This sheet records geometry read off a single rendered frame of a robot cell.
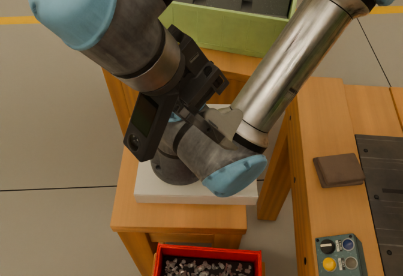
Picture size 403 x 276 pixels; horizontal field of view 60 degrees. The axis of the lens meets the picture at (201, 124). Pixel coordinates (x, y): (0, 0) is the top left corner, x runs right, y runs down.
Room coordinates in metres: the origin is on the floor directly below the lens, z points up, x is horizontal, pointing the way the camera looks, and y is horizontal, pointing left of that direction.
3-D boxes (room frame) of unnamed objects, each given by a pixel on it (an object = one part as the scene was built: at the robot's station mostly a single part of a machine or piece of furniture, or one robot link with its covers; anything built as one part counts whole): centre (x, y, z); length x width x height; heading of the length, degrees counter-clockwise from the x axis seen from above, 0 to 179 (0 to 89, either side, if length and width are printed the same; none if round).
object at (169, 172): (0.45, 0.05, 0.94); 0.15 x 0.15 x 0.10
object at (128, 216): (0.44, 0.05, 0.83); 0.32 x 0.32 x 0.04; 89
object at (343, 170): (0.40, -0.32, 0.92); 0.10 x 0.08 x 0.03; 96
